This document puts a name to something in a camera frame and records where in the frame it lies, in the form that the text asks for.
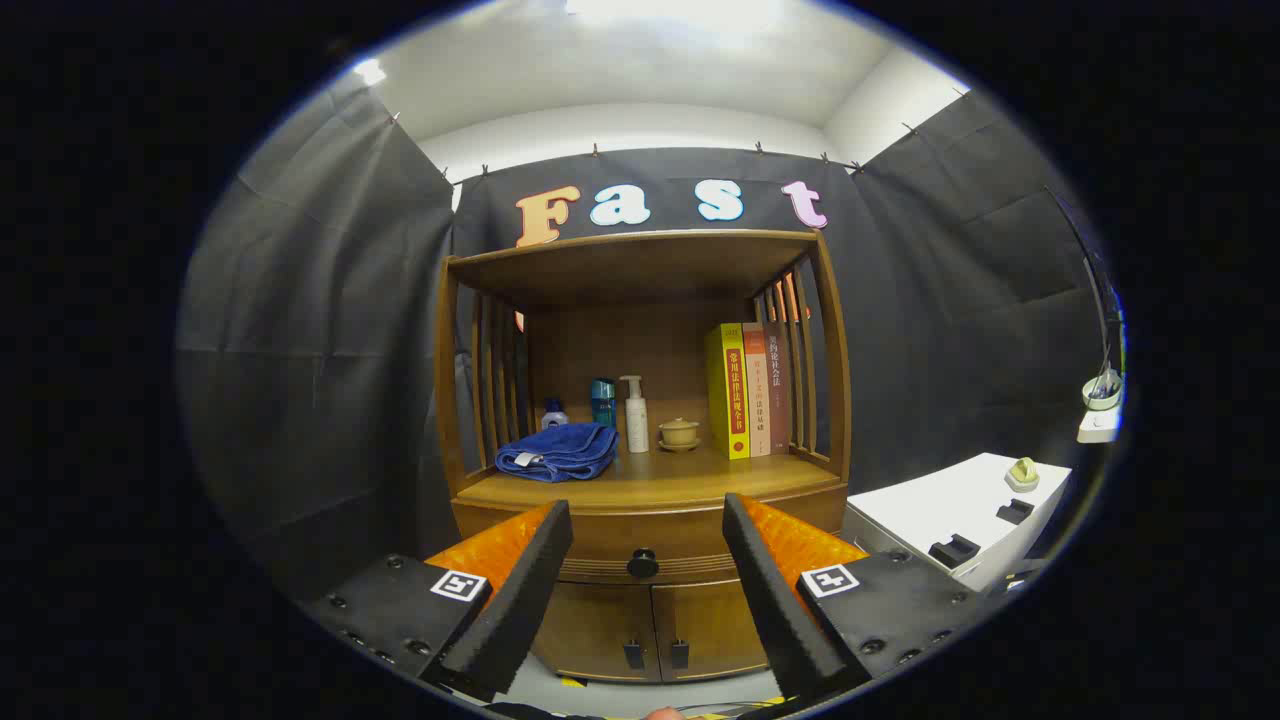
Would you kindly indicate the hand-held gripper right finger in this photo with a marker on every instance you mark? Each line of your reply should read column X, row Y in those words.
column 775, row 600

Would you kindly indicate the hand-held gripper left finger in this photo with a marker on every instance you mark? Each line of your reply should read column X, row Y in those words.
column 520, row 590

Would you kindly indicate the black drawer knob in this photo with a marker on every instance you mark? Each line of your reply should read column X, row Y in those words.
column 643, row 563

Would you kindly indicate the wooden drawer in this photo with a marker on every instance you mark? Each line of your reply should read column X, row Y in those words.
column 650, row 528

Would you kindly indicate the wooden cabinet door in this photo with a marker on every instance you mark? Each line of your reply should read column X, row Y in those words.
column 715, row 625
column 590, row 625

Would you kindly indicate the wooden countertop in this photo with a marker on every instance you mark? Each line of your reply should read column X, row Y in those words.
column 680, row 480

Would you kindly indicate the wooden cabinet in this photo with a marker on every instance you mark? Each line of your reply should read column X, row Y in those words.
column 640, row 345

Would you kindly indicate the blue folded towel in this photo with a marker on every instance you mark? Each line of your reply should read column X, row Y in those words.
column 560, row 450

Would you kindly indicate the small white blue-capped bottle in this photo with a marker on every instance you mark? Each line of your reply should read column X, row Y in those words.
column 554, row 417

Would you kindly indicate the black block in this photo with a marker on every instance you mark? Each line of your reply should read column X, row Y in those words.
column 953, row 551
column 1015, row 511

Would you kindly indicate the white side table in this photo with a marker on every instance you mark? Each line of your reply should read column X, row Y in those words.
column 940, row 505

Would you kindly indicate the beige lidded teacup with saucer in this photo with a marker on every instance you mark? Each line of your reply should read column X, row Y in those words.
column 679, row 434

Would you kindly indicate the brown book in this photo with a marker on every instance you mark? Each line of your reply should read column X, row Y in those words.
column 778, row 400

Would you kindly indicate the beige orange-spined book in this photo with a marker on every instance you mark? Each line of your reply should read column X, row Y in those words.
column 758, row 400

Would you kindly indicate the white pump bottle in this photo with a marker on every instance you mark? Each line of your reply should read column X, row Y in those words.
column 636, row 425

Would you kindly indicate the tall blue bottle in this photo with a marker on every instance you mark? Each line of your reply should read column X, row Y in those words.
column 603, row 405

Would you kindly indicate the yellow book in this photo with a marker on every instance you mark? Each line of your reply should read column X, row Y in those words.
column 725, row 390

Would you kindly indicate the pale green small object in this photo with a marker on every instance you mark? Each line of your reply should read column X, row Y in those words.
column 1022, row 475

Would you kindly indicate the white bowl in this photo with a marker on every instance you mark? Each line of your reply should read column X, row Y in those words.
column 1102, row 393

